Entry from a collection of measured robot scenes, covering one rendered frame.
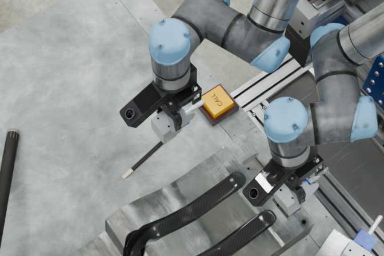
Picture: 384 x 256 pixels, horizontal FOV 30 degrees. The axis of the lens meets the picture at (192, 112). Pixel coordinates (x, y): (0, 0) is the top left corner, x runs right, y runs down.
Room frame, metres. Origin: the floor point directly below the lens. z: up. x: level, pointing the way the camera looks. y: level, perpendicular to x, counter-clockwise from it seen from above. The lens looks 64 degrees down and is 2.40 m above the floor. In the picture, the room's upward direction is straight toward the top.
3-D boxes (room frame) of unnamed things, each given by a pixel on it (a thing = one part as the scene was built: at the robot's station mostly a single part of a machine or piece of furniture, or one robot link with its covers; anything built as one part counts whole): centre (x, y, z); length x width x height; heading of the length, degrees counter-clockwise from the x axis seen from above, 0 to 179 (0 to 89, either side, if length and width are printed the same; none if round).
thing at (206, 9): (0.76, -0.03, 1.25); 0.11 x 0.11 x 0.08; 57
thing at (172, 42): (0.68, 0.04, 1.25); 0.09 x 0.08 x 0.11; 147
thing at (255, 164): (0.59, -0.15, 0.87); 0.05 x 0.05 x 0.04; 36
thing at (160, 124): (0.69, 0.03, 0.93); 0.13 x 0.05 x 0.05; 127
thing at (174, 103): (0.69, 0.04, 1.09); 0.09 x 0.08 x 0.12; 126
